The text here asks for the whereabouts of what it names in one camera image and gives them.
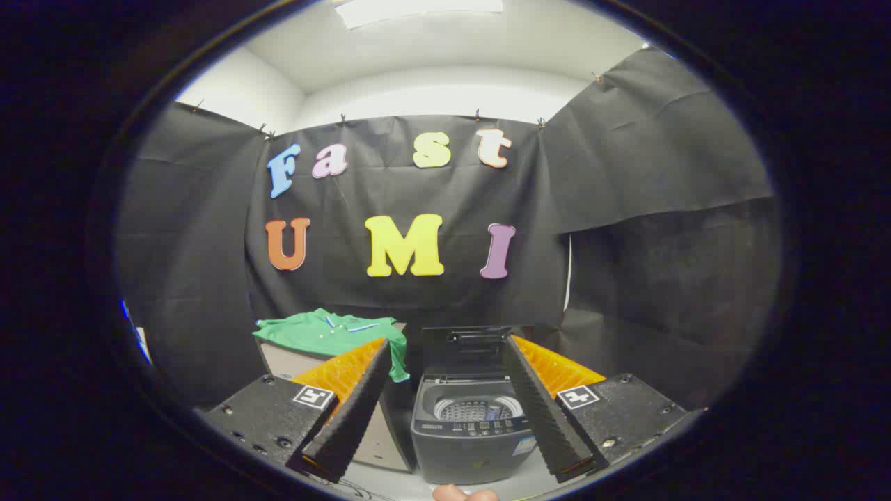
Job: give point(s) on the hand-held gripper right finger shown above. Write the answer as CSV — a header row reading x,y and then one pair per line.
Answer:
x,y
546,417

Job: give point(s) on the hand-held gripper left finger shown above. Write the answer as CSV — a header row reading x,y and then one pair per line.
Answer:
x,y
351,410

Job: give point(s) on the green polo shirt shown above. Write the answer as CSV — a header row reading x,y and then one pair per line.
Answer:
x,y
313,334

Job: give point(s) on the grey washing machine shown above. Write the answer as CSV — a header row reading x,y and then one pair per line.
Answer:
x,y
459,452

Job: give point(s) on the dark washing machine lid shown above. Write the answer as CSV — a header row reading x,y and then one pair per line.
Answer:
x,y
445,358

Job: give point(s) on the grey cabinet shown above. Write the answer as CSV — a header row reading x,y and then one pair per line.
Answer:
x,y
278,362

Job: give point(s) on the white ceiling light panel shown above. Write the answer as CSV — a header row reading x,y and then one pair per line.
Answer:
x,y
418,10

